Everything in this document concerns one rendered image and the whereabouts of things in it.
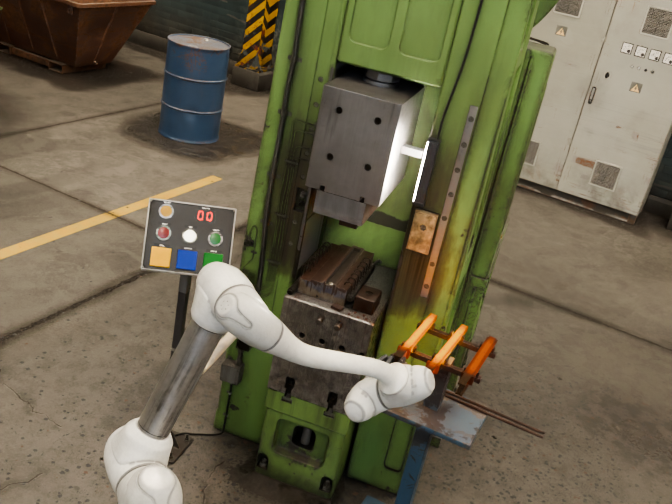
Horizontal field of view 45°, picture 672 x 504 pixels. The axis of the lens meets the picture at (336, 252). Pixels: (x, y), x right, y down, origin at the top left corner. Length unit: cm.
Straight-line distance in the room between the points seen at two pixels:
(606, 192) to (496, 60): 534
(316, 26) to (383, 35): 26
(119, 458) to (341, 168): 131
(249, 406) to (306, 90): 150
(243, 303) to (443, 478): 210
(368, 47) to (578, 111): 525
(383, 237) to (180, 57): 426
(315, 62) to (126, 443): 156
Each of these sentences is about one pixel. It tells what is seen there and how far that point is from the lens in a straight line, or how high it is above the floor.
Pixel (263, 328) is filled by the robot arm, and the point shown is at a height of 134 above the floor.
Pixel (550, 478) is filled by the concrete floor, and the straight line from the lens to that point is 428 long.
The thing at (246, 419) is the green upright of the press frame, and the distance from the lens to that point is 387.
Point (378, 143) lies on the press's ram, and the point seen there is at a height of 160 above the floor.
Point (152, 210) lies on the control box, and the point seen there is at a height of 116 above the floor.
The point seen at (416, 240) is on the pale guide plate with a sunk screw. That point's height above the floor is 123.
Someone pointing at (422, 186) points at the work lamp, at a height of 146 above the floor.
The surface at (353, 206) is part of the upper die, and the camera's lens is 308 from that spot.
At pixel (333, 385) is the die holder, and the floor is 59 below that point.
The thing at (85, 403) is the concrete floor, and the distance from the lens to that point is 408.
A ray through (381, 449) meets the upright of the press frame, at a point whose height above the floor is 22.
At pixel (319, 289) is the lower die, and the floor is 96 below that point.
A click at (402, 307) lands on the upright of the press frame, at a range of 334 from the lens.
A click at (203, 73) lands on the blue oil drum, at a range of 751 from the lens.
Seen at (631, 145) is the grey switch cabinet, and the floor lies 74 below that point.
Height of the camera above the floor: 244
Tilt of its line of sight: 24 degrees down
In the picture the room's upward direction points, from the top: 12 degrees clockwise
